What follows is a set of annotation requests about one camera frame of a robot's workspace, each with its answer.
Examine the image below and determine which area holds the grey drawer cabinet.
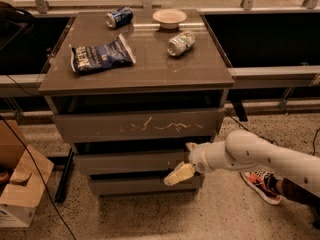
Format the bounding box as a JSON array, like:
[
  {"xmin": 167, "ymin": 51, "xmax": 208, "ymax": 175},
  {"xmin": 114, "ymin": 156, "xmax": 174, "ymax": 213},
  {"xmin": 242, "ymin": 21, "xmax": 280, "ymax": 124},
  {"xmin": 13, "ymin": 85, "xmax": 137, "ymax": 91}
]
[{"xmin": 38, "ymin": 9, "xmax": 235, "ymax": 198}]

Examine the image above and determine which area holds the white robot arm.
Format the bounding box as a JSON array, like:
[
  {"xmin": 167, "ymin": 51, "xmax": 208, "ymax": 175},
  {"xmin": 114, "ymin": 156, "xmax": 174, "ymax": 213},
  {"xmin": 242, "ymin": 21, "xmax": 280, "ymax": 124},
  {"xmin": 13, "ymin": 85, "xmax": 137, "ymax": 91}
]
[{"xmin": 164, "ymin": 130, "xmax": 320, "ymax": 196}]

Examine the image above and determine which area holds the orange white sneaker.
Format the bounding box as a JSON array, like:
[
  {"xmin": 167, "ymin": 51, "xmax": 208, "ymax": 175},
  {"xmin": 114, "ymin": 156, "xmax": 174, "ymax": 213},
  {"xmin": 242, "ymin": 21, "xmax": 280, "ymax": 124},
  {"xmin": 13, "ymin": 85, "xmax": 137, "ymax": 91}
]
[{"xmin": 241, "ymin": 169, "xmax": 281, "ymax": 205}]

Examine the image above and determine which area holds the white green soda can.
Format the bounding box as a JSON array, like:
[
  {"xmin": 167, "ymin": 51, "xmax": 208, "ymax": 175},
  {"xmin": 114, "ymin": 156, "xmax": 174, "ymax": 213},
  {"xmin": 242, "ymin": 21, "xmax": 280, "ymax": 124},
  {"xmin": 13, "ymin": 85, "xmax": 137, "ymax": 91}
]
[{"xmin": 167, "ymin": 31, "xmax": 197, "ymax": 57}]

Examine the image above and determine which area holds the grey bottom drawer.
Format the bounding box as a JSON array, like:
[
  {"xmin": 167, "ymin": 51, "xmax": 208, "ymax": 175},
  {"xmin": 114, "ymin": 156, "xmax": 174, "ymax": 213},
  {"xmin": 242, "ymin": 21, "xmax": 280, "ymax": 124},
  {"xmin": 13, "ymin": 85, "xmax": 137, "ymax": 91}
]
[{"xmin": 88, "ymin": 175, "xmax": 204, "ymax": 196}]

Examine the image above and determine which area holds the cardboard box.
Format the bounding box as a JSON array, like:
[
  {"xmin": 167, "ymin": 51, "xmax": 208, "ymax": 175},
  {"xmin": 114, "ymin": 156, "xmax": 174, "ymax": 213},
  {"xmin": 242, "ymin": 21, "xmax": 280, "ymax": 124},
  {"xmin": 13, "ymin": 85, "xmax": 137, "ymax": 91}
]
[{"xmin": 0, "ymin": 120, "xmax": 54, "ymax": 227}]

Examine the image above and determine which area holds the white bowl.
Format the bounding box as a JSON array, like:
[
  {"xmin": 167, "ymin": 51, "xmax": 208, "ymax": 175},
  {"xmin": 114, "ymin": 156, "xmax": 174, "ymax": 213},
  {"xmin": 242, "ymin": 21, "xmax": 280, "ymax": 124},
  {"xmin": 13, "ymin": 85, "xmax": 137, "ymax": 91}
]
[{"xmin": 153, "ymin": 9, "xmax": 187, "ymax": 29}]

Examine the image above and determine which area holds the grey drawer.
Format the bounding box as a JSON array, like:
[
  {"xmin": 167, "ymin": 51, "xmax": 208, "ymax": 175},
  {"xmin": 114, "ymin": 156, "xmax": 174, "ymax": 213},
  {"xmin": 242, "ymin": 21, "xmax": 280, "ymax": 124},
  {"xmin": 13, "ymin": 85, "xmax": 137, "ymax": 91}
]
[
  {"xmin": 54, "ymin": 108, "xmax": 224, "ymax": 143},
  {"xmin": 88, "ymin": 175, "xmax": 204, "ymax": 196},
  {"xmin": 75, "ymin": 149, "xmax": 187, "ymax": 175}
]

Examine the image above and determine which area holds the blue soda can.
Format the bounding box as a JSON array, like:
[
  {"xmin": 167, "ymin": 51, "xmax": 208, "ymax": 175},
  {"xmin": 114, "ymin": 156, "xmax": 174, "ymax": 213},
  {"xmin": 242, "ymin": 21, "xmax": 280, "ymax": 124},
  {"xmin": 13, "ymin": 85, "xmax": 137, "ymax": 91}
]
[{"xmin": 106, "ymin": 7, "xmax": 133, "ymax": 29}]

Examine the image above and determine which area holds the grey top drawer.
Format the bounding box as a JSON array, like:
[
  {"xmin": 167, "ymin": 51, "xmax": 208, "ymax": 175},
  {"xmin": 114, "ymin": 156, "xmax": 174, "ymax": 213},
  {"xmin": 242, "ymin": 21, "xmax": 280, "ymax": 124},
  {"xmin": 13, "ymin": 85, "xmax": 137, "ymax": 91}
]
[{"xmin": 54, "ymin": 108, "xmax": 224, "ymax": 143}]

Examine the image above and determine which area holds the black floor cable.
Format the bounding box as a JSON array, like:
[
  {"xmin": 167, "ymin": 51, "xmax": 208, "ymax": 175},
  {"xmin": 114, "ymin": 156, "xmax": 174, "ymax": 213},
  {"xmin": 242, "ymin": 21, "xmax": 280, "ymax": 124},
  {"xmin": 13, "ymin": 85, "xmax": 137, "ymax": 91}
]
[{"xmin": 225, "ymin": 111, "xmax": 320, "ymax": 157}]

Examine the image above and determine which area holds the blue chip bag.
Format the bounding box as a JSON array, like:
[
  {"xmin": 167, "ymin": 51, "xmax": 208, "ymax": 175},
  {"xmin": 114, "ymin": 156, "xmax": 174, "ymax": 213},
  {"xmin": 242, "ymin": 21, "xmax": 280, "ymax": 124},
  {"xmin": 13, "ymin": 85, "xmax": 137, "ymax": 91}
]
[{"xmin": 69, "ymin": 34, "xmax": 136, "ymax": 76}]

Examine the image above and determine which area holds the black cable at left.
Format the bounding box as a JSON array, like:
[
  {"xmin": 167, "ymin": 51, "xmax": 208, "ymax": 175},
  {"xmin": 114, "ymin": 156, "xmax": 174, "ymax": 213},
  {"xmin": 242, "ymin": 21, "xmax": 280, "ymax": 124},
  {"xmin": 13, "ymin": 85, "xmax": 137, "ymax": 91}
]
[{"xmin": 0, "ymin": 114, "xmax": 78, "ymax": 240}]

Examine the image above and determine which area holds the black table leg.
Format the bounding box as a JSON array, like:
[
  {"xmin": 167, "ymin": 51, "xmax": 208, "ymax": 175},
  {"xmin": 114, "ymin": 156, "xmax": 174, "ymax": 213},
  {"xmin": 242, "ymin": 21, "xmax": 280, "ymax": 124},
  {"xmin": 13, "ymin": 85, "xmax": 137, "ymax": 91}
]
[{"xmin": 55, "ymin": 150, "xmax": 74, "ymax": 203}]

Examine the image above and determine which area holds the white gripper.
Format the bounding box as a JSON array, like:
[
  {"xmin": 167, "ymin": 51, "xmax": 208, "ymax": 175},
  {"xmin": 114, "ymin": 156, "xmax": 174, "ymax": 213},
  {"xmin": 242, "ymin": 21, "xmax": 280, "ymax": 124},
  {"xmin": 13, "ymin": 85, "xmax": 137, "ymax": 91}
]
[{"xmin": 164, "ymin": 142, "xmax": 214, "ymax": 186}]

